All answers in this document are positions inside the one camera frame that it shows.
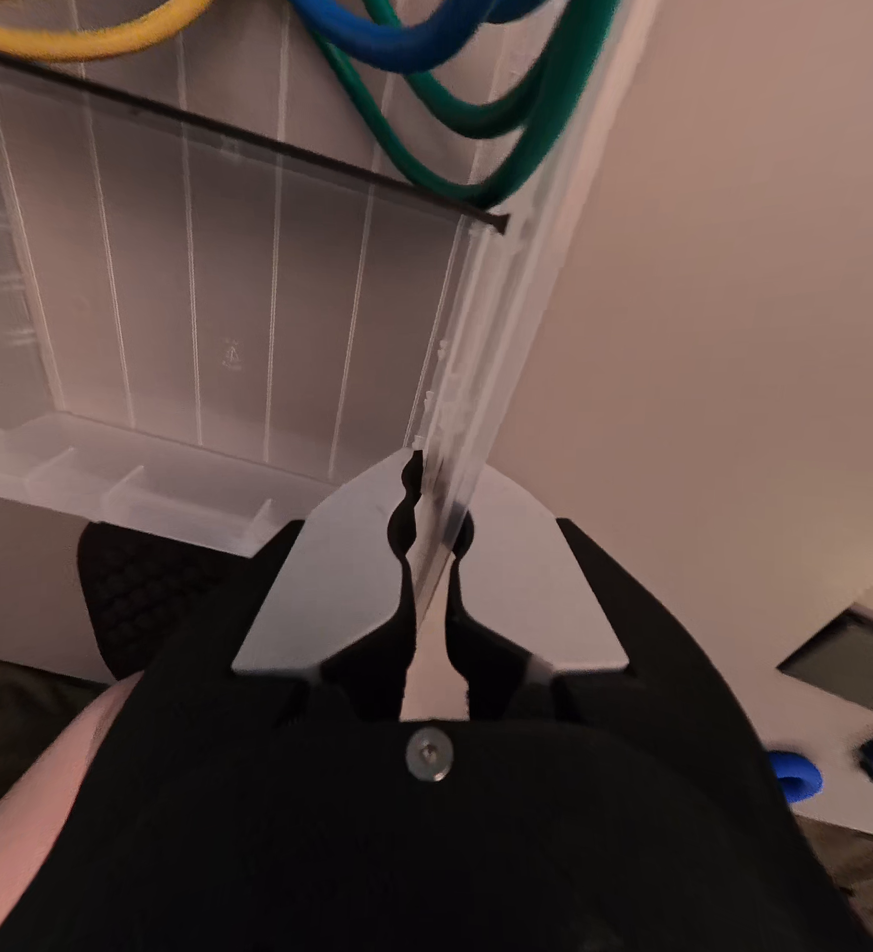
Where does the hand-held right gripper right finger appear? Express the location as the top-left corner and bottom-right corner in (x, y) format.
(444, 465), (631, 721)

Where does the green ethernet cable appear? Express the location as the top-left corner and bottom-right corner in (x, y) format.
(310, 0), (622, 211)

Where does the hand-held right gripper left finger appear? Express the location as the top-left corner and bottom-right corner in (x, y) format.
(232, 448), (424, 721)

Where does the blue ring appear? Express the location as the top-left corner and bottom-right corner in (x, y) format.
(767, 750), (824, 806)

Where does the dark grey adapter box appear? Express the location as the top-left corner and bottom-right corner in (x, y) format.
(777, 606), (873, 728)

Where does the person's right forearm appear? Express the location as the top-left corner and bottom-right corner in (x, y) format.
(0, 673), (149, 952)

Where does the clear plastic bin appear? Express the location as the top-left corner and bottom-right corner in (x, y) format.
(0, 0), (662, 622)

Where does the yellow ethernet cable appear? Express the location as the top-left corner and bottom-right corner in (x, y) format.
(0, 0), (216, 63)

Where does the black bin divider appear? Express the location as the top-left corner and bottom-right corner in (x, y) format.
(0, 41), (510, 235)

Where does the blue ethernet cable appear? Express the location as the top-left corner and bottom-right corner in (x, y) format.
(288, 0), (556, 75)

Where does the black wrist rest pad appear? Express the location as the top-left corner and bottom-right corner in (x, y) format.
(78, 521), (274, 683)

